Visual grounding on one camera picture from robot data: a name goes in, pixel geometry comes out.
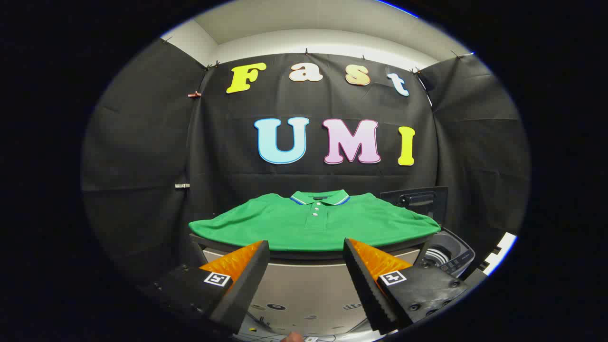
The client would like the grey washing machine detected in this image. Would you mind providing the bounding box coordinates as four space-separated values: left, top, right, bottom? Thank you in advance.
413 227 476 279

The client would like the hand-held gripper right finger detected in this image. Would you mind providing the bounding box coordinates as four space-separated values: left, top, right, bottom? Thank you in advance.
343 237 468 335

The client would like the white printed board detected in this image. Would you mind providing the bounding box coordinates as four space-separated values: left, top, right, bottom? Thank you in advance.
479 232 518 277

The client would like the green polo shirt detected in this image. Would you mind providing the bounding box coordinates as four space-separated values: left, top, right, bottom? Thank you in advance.
188 190 441 252

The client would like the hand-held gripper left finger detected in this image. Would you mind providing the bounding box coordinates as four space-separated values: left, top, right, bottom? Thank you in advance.
138 240 270 335

